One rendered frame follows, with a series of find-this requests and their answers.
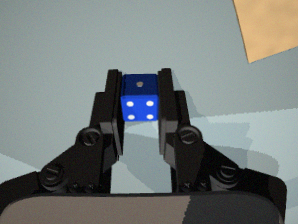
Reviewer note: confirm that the blue die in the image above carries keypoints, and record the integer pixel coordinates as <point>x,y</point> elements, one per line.
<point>140,97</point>

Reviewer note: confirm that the tan mat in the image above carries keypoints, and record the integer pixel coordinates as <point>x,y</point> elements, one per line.
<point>267,26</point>

